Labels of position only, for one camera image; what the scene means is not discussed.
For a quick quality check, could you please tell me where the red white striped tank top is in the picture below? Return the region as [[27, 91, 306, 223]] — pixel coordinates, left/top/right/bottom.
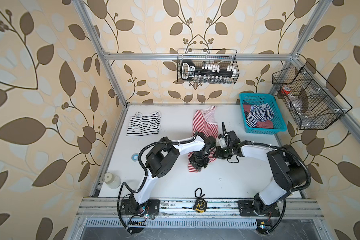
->
[[187, 105, 220, 174]]

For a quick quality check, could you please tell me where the black white striped tank top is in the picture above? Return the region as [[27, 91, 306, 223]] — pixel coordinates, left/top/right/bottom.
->
[[126, 111, 162, 137]]

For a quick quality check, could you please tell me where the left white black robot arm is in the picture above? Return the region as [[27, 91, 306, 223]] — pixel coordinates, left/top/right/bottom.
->
[[117, 132, 216, 216]]

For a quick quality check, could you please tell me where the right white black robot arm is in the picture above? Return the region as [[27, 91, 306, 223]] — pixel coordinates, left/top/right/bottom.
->
[[213, 131, 311, 217]]

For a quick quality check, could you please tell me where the navy striped tank top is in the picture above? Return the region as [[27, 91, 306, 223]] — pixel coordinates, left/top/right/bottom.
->
[[245, 103, 276, 128]]

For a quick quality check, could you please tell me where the teal plastic basket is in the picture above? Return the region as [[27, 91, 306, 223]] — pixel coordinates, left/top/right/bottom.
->
[[240, 93, 287, 135]]

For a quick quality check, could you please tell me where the yellow black tape measure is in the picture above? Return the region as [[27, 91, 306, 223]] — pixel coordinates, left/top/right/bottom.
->
[[193, 188, 208, 213]]

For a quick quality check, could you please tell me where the black white tool set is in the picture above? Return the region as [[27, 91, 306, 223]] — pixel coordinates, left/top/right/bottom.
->
[[177, 59, 240, 84]]

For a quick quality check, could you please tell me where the red capped plastic bottle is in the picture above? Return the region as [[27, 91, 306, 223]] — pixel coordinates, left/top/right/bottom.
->
[[281, 87, 303, 111]]

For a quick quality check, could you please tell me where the right circuit board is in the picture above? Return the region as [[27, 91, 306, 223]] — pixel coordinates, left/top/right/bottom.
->
[[256, 219, 272, 235]]

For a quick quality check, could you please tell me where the back black wire basket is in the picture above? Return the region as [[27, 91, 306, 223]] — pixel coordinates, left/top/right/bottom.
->
[[177, 48, 240, 85]]

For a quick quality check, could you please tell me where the black wire basket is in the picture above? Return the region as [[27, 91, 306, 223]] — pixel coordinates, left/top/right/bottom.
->
[[272, 62, 352, 130], [177, 48, 240, 85]]

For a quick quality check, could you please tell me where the right black wire basket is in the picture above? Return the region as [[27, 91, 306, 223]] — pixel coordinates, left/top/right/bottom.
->
[[272, 62, 352, 130]]

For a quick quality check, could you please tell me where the aluminium frame back bar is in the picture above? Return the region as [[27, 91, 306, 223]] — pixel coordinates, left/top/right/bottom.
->
[[104, 52, 293, 61]]

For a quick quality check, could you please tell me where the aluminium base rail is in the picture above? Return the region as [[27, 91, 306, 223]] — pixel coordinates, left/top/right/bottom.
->
[[76, 198, 325, 220]]

